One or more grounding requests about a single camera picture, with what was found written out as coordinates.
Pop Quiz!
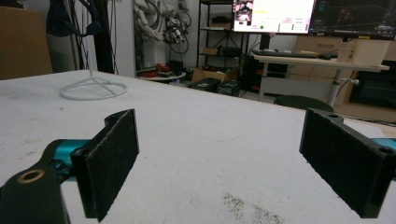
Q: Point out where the beige box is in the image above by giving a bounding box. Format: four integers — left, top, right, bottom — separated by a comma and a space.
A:
337, 38, 391, 67

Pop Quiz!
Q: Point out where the black computer tower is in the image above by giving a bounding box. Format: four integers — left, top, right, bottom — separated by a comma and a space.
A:
241, 57, 289, 93

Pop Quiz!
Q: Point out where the brown wooden board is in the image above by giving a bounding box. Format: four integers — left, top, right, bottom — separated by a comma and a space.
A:
0, 6, 54, 81

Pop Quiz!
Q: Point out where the white standing desk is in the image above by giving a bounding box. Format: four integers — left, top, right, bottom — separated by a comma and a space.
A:
253, 55, 390, 108

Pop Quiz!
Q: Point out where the robot gripper with cables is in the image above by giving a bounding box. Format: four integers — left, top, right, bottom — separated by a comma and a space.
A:
163, 17, 191, 46

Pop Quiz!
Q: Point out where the black cabinet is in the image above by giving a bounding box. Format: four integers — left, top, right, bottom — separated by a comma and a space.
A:
348, 70, 396, 110

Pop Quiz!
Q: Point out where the black round stool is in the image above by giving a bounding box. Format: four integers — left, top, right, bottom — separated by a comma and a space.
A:
274, 94, 334, 113

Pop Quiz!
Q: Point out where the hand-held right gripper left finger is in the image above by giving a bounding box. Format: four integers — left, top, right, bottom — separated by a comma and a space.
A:
70, 108, 140, 222

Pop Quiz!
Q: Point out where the dark computer monitor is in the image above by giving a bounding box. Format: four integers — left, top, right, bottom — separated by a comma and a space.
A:
308, 0, 396, 41

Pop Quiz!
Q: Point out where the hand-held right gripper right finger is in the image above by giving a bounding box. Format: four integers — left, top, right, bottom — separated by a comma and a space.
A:
299, 107, 396, 218

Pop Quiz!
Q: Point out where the white wire stand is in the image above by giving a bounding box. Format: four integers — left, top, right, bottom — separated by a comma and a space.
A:
59, 34, 129, 101

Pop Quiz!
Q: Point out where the small round white table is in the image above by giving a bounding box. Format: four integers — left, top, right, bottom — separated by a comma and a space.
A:
136, 71, 187, 82

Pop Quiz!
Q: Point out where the black metal shelf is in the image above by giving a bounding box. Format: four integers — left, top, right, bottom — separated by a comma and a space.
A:
196, 0, 250, 68

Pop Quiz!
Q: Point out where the bright computer monitor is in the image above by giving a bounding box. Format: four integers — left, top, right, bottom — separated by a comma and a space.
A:
232, 0, 317, 35

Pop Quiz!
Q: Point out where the black post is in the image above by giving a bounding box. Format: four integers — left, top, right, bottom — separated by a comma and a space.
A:
92, 0, 115, 75

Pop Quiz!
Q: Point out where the open cardboard box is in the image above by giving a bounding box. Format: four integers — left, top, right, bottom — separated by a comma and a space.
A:
191, 65, 242, 83

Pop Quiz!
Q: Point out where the black equipment case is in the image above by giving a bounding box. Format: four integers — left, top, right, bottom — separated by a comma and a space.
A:
187, 77, 221, 93
218, 79, 241, 97

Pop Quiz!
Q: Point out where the black keyboard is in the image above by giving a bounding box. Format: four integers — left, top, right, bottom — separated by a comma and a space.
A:
251, 49, 321, 59

